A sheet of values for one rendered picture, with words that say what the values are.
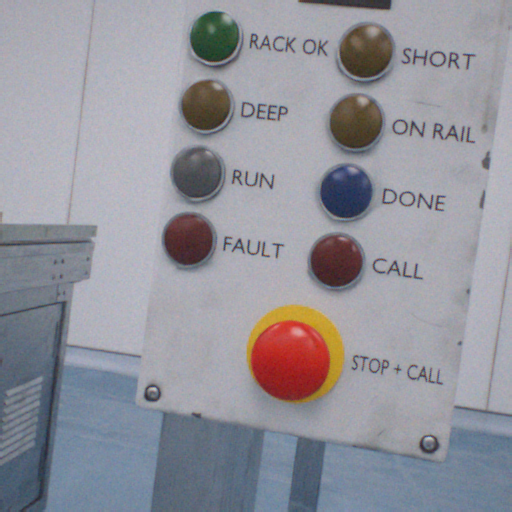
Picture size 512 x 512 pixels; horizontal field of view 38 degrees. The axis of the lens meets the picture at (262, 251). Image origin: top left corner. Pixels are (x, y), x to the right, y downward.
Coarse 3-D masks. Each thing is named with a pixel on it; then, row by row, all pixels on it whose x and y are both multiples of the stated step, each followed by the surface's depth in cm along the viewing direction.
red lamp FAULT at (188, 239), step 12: (180, 216) 39; (192, 216) 39; (168, 228) 39; (180, 228) 39; (192, 228) 39; (204, 228) 39; (168, 240) 39; (180, 240) 39; (192, 240) 39; (204, 240) 39; (168, 252) 39; (180, 252) 39; (192, 252) 39; (204, 252) 39
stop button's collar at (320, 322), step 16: (272, 320) 39; (304, 320) 39; (320, 320) 38; (256, 336) 39; (336, 336) 38; (336, 352) 38; (336, 368) 38; (352, 368) 38; (400, 368) 38; (288, 400) 39; (304, 400) 39
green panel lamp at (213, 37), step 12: (216, 12) 39; (204, 24) 39; (216, 24) 38; (228, 24) 38; (192, 36) 39; (204, 36) 39; (216, 36) 38; (228, 36) 38; (192, 48) 39; (204, 48) 39; (216, 48) 38; (228, 48) 38; (204, 60) 39; (216, 60) 39
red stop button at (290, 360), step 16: (288, 320) 37; (272, 336) 36; (288, 336) 36; (304, 336) 36; (320, 336) 36; (256, 352) 37; (272, 352) 36; (288, 352) 36; (304, 352) 36; (320, 352) 36; (256, 368) 37; (272, 368) 36; (288, 368) 36; (304, 368) 36; (320, 368) 36; (272, 384) 36; (288, 384) 36; (304, 384) 36; (320, 384) 36
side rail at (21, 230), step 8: (0, 224) 146; (8, 224) 149; (16, 224) 152; (24, 224) 156; (32, 224) 159; (40, 224) 162; (48, 224) 166; (56, 224) 170; (64, 224) 175; (72, 224) 180; (80, 224) 185; (88, 224) 191; (0, 232) 146; (8, 232) 149; (16, 232) 152; (24, 232) 156; (32, 232) 159; (40, 232) 163; (48, 232) 167; (56, 232) 171; (64, 232) 175; (72, 232) 179; (80, 232) 184; (88, 232) 189
